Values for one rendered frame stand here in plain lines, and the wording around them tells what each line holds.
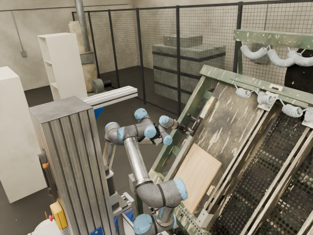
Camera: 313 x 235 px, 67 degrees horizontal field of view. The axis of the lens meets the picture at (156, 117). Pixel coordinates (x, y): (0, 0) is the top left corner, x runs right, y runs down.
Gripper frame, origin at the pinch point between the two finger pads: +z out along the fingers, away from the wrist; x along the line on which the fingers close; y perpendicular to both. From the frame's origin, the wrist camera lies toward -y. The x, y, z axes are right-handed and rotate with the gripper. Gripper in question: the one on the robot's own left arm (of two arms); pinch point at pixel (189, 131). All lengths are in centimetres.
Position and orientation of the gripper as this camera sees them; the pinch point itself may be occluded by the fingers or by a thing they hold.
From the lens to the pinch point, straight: 216.8
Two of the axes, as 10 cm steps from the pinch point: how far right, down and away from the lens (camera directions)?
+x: 4.7, -8.7, -1.1
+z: 7.5, 3.3, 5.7
